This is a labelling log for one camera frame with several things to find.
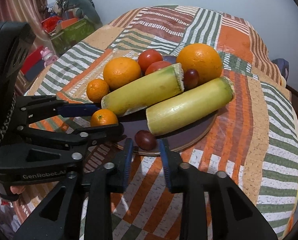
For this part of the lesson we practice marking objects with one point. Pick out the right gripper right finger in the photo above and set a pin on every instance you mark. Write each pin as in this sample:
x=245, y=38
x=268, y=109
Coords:
x=233, y=215

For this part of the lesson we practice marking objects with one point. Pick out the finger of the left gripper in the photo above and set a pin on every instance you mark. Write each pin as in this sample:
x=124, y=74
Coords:
x=88, y=134
x=45, y=106

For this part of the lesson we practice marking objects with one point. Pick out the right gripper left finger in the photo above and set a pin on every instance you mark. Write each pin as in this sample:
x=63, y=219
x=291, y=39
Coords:
x=58, y=216

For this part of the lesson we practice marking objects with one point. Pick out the small mandarin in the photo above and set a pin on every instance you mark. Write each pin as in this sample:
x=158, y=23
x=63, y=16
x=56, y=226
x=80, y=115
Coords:
x=96, y=90
x=103, y=117

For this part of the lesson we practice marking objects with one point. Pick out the dark red grape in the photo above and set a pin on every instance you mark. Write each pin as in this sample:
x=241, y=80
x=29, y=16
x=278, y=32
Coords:
x=145, y=140
x=191, y=79

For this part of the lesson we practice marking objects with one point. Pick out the large orange front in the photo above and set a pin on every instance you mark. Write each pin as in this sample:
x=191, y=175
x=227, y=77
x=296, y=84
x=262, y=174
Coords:
x=121, y=71

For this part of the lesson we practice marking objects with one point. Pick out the large orange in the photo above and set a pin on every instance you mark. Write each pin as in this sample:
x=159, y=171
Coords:
x=121, y=71
x=203, y=58

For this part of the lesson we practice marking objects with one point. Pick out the sugarcane piece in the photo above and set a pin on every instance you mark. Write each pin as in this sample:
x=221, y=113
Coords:
x=190, y=106
x=145, y=91

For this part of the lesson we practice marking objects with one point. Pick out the red tomato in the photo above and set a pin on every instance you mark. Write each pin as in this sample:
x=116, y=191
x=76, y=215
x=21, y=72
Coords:
x=157, y=66
x=147, y=57

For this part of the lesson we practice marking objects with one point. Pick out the large orange back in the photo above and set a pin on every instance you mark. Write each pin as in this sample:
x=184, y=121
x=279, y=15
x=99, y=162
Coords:
x=203, y=58

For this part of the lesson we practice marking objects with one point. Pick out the left hand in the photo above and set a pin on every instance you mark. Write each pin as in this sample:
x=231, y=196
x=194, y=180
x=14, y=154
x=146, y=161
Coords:
x=17, y=189

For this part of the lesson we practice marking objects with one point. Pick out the red box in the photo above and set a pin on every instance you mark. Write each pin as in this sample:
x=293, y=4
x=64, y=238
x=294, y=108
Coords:
x=32, y=59

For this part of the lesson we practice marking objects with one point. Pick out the pink toy figure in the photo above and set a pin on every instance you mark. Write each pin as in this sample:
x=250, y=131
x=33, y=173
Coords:
x=48, y=56

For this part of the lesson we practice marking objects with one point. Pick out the green storage box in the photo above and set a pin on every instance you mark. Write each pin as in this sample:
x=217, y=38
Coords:
x=71, y=35

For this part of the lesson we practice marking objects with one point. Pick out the patchwork striped quilt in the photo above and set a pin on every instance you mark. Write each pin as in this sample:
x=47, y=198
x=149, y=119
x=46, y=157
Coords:
x=254, y=139

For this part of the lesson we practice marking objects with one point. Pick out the striped red curtain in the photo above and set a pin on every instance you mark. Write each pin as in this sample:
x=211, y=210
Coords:
x=30, y=11

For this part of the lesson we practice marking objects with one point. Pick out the grey plush toy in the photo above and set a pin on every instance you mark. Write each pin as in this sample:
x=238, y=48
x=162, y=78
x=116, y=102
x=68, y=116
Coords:
x=84, y=9

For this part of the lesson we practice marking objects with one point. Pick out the blue backpack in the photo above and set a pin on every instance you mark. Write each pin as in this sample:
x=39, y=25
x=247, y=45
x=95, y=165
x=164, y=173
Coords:
x=283, y=66

